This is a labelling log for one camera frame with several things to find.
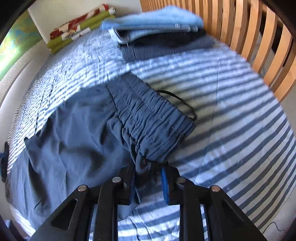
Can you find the dark navy blue pants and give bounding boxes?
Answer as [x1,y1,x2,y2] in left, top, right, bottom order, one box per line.
[6,72,195,230]

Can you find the patterned white window curtain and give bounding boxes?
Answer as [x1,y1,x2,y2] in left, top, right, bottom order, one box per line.
[0,52,31,104]

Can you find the blue white striped bedspread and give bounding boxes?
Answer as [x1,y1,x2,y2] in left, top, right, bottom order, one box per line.
[6,30,295,235]

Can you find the green red floral folded blanket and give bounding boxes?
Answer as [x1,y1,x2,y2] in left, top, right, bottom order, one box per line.
[47,4,116,55]

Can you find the blue grey checked garment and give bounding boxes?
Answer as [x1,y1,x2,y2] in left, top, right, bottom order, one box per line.
[120,35,216,62]

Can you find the black folded garment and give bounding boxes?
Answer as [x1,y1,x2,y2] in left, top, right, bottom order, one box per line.
[127,29,206,47]

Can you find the light blue denim jeans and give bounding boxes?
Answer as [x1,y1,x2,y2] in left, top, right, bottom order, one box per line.
[100,6,204,44]

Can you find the black cable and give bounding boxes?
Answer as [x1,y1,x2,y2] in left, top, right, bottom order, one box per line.
[262,220,287,235]

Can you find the wooden slatted bed frame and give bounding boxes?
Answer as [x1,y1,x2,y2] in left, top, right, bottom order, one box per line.
[140,1,295,101]

